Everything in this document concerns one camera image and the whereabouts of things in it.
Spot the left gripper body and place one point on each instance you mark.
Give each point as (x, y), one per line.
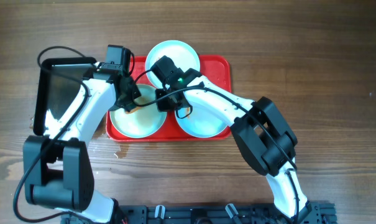
(125, 98)

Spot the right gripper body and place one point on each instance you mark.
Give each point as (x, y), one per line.
(166, 102)

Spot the green orange sponge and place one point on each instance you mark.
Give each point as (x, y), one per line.
(133, 109)

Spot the white plate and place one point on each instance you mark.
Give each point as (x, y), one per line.
(182, 55)
(141, 123)
(199, 123)

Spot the white plate top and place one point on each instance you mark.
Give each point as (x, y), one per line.
(182, 55)

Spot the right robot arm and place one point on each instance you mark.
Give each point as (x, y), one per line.
(265, 140)

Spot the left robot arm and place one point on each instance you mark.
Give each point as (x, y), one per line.
(57, 170)

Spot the red plastic tray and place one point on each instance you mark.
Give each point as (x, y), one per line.
(216, 68)

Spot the black water tray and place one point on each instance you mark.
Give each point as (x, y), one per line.
(55, 94)

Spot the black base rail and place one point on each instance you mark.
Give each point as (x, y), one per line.
(313, 212)

